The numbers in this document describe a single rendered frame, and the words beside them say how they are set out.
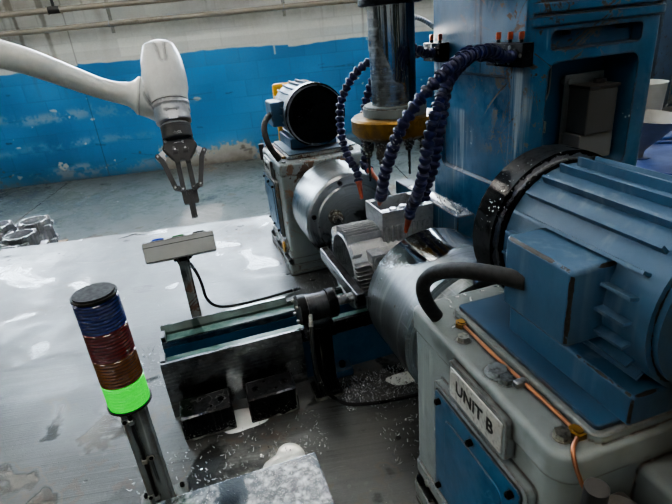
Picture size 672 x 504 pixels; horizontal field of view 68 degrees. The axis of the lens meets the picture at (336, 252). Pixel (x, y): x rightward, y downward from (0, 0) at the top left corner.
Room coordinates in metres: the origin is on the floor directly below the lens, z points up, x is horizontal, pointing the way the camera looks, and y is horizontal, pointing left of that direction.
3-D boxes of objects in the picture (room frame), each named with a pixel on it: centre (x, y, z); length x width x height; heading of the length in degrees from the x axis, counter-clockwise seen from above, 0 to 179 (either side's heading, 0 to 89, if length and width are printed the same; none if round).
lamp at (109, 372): (0.60, 0.33, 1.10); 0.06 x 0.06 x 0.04
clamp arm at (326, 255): (0.97, 0.00, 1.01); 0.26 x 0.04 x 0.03; 16
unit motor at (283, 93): (1.63, 0.09, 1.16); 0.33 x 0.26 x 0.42; 16
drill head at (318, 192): (1.37, -0.01, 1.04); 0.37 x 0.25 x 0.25; 16
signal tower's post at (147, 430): (0.60, 0.33, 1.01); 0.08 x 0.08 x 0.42; 16
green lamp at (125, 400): (0.60, 0.33, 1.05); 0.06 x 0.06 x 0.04
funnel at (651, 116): (2.08, -1.37, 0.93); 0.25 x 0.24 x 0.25; 95
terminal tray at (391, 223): (1.04, -0.15, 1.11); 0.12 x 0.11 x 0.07; 106
